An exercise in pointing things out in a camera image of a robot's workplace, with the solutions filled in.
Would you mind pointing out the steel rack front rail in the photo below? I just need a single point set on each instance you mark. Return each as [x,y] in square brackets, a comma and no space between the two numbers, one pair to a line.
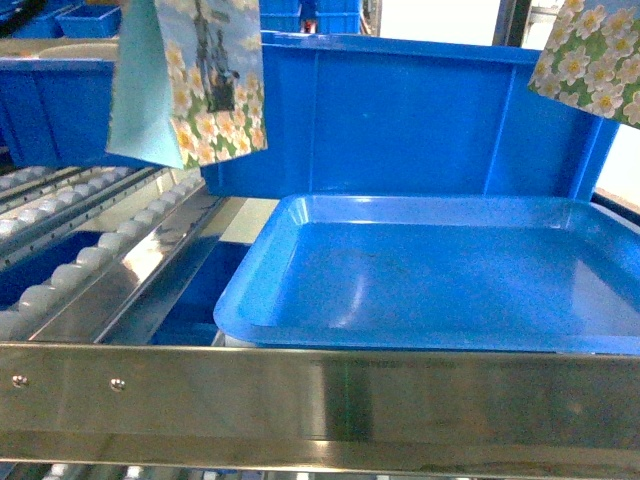
[486,415]

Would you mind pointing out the large blue crate behind tray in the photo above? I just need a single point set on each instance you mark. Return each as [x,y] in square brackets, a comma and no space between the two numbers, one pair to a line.
[366,115]

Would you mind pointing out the white roller track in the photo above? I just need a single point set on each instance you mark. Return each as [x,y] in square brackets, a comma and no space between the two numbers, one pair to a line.
[38,302]

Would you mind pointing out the blue plastic tray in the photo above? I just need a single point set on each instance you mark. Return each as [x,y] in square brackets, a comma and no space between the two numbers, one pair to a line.
[529,274]

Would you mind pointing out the flower gift bag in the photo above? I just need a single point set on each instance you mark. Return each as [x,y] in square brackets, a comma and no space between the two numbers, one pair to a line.
[188,87]
[590,60]

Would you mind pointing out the blue crate on left rollers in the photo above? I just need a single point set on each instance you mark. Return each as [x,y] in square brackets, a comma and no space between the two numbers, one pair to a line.
[55,113]

